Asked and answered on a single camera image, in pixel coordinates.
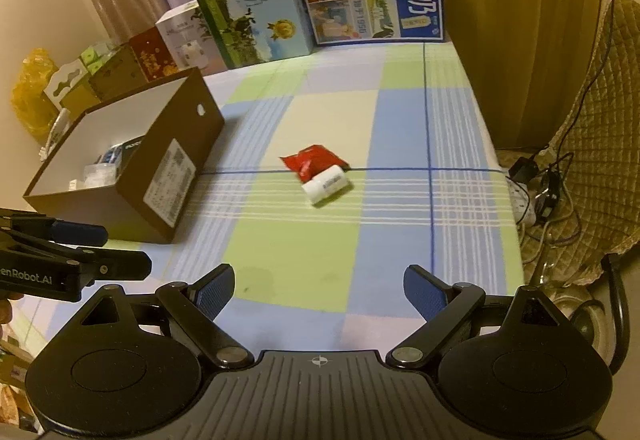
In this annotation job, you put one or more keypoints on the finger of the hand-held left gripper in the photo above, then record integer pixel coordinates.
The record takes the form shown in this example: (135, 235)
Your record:
(80, 231)
(120, 262)

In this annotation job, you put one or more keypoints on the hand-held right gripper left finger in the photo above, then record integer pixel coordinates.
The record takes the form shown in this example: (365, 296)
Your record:
(215, 292)

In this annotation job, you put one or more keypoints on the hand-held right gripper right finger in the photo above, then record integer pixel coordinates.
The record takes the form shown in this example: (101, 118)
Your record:
(424, 292)

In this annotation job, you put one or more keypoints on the brown cardboard box white inside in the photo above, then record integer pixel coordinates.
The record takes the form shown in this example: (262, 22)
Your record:
(135, 200)

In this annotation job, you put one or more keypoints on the clear blue-label dental floss box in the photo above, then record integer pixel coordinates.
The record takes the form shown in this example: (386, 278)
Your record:
(102, 169)

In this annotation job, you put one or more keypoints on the small white bottle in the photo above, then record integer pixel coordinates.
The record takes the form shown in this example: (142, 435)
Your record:
(325, 185)

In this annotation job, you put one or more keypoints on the red snack packet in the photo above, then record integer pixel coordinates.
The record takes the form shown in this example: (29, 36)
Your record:
(310, 157)

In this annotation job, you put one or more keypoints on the white power strip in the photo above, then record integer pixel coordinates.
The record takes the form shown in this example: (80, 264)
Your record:
(522, 205)

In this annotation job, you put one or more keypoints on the small brown carton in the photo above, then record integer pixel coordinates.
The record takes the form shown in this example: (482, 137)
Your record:
(80, 97)

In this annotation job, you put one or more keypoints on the yellow plastic bag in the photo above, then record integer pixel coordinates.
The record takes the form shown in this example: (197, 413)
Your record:
(30, 94)

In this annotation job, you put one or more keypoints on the large brown printed carton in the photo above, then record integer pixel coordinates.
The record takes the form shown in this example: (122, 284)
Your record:
(117, 74)

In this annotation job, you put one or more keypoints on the stack of green tissue packs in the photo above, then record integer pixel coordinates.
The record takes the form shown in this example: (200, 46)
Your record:
(92, 57)

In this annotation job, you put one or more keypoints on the plaid tablecloth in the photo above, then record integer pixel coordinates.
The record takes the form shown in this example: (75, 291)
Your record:
(400, 119)

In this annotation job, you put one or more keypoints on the dark red gift box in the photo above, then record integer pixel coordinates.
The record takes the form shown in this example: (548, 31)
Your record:
(152, 54)

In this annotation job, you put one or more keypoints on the white humidifier box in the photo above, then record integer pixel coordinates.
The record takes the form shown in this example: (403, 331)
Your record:
(185, 39)

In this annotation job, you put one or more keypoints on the quilted tan chair cover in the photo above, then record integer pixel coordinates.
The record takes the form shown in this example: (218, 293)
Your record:
(610, 119)

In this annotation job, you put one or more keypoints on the green milk carton box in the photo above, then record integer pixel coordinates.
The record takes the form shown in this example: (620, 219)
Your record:
(250, 4)

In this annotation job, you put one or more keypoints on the yellow wooden wardrobe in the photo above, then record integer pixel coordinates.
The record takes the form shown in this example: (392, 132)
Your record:
(500, 19)

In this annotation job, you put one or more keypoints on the black chair frame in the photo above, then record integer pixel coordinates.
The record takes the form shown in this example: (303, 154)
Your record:
(617, 300)

